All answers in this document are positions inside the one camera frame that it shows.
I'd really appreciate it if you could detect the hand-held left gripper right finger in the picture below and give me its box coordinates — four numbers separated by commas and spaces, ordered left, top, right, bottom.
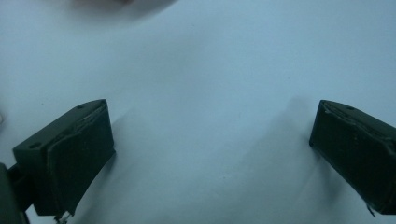
308, 99, 396, 217

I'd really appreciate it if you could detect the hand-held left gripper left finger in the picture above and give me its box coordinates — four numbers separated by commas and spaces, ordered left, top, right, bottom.
12, 98, 117, 217

